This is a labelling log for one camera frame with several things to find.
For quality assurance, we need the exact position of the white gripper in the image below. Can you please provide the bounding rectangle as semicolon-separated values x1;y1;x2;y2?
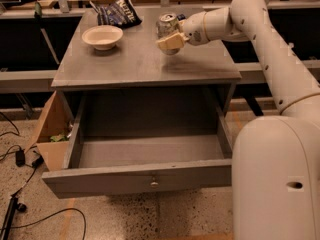
156;12;208;50

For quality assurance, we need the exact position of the silver 7up can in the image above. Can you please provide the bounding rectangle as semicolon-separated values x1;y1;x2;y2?
156;12;180;55

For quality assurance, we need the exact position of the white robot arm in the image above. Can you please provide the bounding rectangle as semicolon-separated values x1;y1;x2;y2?
157;0;320;240

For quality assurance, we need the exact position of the blue pepsi can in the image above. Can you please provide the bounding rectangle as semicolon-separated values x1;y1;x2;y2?
177;14;186;21

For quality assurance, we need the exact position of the grey open drawer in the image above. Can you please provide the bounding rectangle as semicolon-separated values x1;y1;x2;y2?
43;97;232;198

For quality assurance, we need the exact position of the brass drawer knob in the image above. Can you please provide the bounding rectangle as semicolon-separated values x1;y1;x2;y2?
150;177;159;188

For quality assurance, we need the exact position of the blue chip bag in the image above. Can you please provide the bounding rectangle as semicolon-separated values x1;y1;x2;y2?
92;0;142;29

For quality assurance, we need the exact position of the grey cabinet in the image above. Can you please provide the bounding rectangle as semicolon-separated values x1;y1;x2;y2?
52;7;240;125

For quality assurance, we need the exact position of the white bowl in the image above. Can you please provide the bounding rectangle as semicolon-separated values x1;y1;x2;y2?
82;25;123;51

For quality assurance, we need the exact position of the green item in box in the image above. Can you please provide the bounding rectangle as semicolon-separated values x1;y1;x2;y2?
50;134;68;142

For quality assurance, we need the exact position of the cardboard box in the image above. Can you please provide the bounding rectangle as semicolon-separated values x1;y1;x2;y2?
25;91;74;171

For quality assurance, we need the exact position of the black power adapter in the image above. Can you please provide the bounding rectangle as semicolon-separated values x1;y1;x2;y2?
15;149;25;167

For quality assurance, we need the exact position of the black tool on floor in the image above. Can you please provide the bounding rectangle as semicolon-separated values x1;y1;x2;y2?
0;196;27;240

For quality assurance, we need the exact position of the black floor cable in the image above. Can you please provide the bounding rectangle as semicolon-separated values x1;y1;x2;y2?
0;207;88;240

